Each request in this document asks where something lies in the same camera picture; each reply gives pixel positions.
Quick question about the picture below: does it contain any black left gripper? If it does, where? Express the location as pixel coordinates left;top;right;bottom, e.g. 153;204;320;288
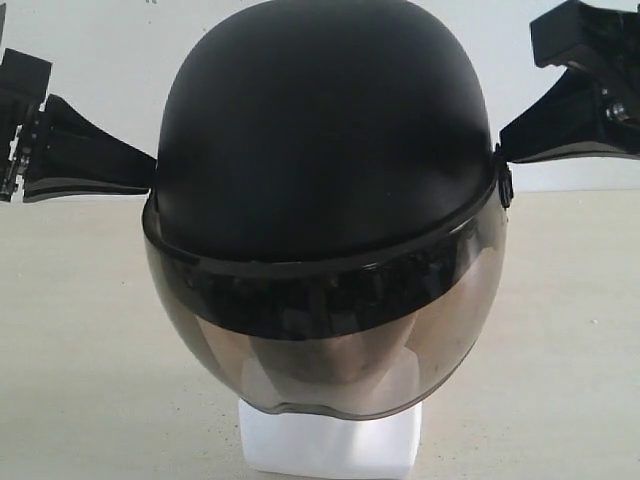
1;48;156;203

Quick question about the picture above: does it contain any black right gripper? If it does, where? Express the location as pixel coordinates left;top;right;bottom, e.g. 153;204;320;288
498;1;639;164

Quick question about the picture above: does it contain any black helmet with visor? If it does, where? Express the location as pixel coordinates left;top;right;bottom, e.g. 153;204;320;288
143;1;507;420

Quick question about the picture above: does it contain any white mannequin head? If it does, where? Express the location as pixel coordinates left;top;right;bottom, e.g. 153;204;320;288
236;299;424;475

